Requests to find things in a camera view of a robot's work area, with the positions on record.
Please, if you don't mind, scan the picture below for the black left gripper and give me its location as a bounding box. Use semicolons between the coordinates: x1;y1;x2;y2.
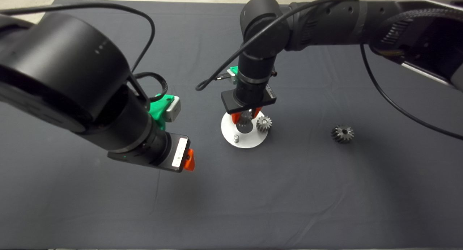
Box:
107;132;195;173

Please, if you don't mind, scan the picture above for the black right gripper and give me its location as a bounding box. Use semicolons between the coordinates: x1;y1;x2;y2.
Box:
221;84;277;124

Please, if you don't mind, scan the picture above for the large dark steel gear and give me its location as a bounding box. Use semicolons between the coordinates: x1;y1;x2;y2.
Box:
331;124;354;144

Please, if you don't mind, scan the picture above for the round metal plate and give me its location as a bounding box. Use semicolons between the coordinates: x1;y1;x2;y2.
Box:
221;111;270;149

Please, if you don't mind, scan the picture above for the dark grey table cloth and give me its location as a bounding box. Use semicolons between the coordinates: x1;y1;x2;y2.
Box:
0;0;463;249

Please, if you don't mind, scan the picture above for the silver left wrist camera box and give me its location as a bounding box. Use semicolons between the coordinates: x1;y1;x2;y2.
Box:
166;96;181;122

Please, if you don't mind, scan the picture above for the green left camera mount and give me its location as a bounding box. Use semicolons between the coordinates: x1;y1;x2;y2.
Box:
149;94;175;131

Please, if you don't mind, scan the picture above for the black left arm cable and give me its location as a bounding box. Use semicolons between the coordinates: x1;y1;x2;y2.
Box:
0;3;169;102

